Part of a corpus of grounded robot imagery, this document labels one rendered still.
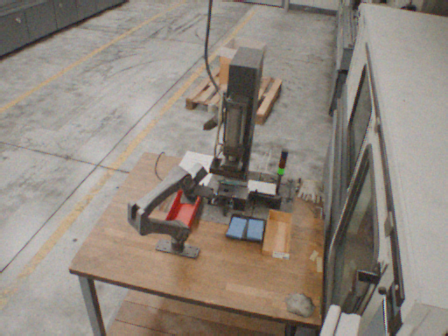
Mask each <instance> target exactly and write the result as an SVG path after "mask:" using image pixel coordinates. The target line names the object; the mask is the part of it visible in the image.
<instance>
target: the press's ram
mask: <svg viewBox="0 0 448 336"><path fill-rule="evenodd" d="M244 149H245V148H243V151H242V154H243V152H244ZM242 154H241V158H238V157H230V156H225V157H224V158H221V157H217V158H216V159H215V158H214V157H213V158H212V161H211V165H210V167H209V174H213V175H218V176H222V177H231V178H236V179H244V178H245V175H246V172H247V169H248V163H243V162H241V159H242Z"/></svg>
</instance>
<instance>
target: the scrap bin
mask: <svg viewBox="0 0 448 336"><path fill-rule="evenodd" d="M182 194H183V191H182V190H179V191H178V193H177V195H176V196H175V200H174V201H173V203H172V204H171V207H170V209H169V211H168V212H167V213H168V214H167V216H166V218H165V221H174V220H175V219H176V220H181V221H183V222H184V223H185V224H186V225H187V226H188V227H189V228H191V226H192V224H193V218H194V216H195V214H196V213H197V210H198V208H199V205H200V202H201V197H200V196H198V201H197V204H196V205H188V204H181V202H180V201H181V197H182Z"/></svg>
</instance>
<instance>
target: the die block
mask: <svg viewBox="0 0 448 336"><path fill-rule="evenodd" d="M248 197H249V196H248ZM221 199H224V200H229V197H224V196H219V198H218V200H217V203H216V205H212V200H213V199H210V200H209V201H208V202H207V204H208V205H209V206H217V207H219V206H220V205H221ZM232 201H233V208H232V209H233V210H237V211H241V212H245V208H246V205H247V202H248V198H247V201H245V200H240V199H232Z"/></svg>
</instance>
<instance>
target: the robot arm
mask: <svg viewBox="0 0 448 336"><path fill-rule="evenodd" d="M168 174H169V175H168V176H167V177H166V178H165V179H164V181H163V182H162V183H161V184H159V185H158V186H157V187H156V188H154V189H153V190H152V191H151V192H150V193H148V194H146V195H145V196H144V197H143V198H141V199H139V200H138V201H136V202H135V201H133V200H132V199H131V200H130V201H129V202H128V204H127V222H128V223H129V224H130V225H131V226H132V227H133V228H134V229H135V230H136V231H137V232H138V233H139V234H140V235H141V236H146V235H148V234H160V235H169V236H170V238H171V240H170V241H168V240H164V239H159V240H158V242H157V244H156V250H157V251H162V252H165V253H169V254H173V255H176V256H183V257H188V258H191V259H196V258H197V255H198V253H199V252H200V247H198V246H191V245H186V244H185V242H186V238H187V237H188V235H189V234H190V233H191V229H190V228H189V227H188V226H187V225H186V224H185V223H184V222H183V221H181V220H176V219H175V220H157V219H153V218H151V217H149V216H150V215H151V213H152V211H154V210H155V208H156V207H158V206H159V204H160V203H163V202H164V201H165V200H166V198H168V197H169V196H170V195H173V194H174V193H175V192H178V191H179V190H180V189H182V191H183V194H182V197H181V201H180V202H181V204H188V205H196V204H197V201H198V196H200V197H201V198H204V199H206V200H211V199H212V198H213V196H214V188H213V187H210V186H200V182H201V180H202V179H203V178H204V177H207V176H208V175H209V173H208V171H207V169H206V168H205V167H204V166H202V165H201V164H200V163H197V164H196V165H194V166H193V167H192V168H191V169H188V170H185V169H184V168H183V167H181V166H177V167H173V168H172V170H171V171H169V172H168Z"/></svg>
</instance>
